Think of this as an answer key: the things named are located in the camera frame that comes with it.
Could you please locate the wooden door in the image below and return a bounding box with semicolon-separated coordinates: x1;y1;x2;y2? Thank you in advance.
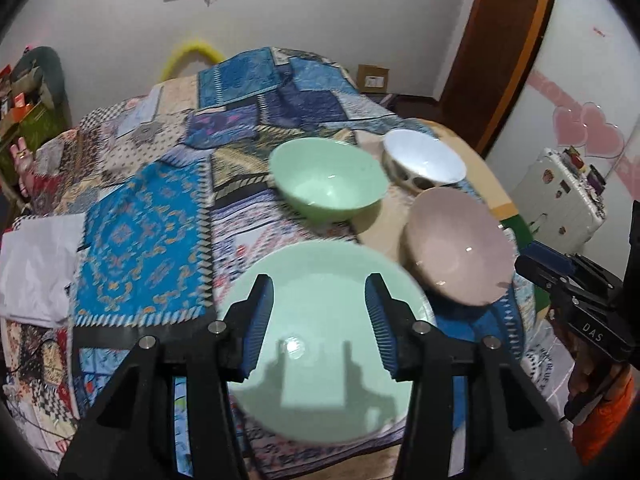
440;0;543;126

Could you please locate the white suitcase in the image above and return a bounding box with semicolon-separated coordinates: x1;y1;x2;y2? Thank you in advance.
510;147;608;256

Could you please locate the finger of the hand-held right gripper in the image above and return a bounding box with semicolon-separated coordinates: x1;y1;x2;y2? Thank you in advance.
515;255;585;307
527;242;622;295

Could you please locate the white heart-print sliding door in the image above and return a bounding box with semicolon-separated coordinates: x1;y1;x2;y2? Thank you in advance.
485;0;640;241

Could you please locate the cardboard box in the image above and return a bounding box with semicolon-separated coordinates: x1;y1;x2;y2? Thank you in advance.
357;64;390;93

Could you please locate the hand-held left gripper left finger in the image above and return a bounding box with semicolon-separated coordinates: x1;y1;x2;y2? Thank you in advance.
57;274;277;480

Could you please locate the white cloth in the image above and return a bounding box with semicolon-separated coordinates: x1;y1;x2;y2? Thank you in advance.
0;212;86;328

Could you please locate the person's right forearm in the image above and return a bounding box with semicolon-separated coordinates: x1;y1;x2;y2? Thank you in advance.
571;372;640;468

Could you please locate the mint green plate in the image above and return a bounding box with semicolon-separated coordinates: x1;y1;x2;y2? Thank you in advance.
217;240;436;447

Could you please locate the yellow foam arch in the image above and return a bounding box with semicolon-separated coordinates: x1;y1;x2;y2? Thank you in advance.
159;40;226;81

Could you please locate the person's right hand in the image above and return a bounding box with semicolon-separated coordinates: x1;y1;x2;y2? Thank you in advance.
569;346;629;402

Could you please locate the pink bowl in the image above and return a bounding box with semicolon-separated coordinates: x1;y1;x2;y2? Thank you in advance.
404;187;516;307

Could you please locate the patchwork blanket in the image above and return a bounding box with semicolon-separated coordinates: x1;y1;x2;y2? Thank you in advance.
0;46;551;480

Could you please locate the grey neck pillow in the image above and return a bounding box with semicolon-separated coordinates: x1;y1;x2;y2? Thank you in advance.
22;46;71;111

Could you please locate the mint green bowl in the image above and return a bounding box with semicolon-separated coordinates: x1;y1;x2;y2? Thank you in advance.
268;137;389;224

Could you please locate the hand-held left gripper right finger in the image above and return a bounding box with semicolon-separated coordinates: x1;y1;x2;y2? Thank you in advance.
364;272;583;480

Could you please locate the white bowl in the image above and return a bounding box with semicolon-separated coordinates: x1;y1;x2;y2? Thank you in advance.
382;129;467;193

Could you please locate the pink bunny toy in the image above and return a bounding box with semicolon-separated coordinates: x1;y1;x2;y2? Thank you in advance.
10;140;38;196

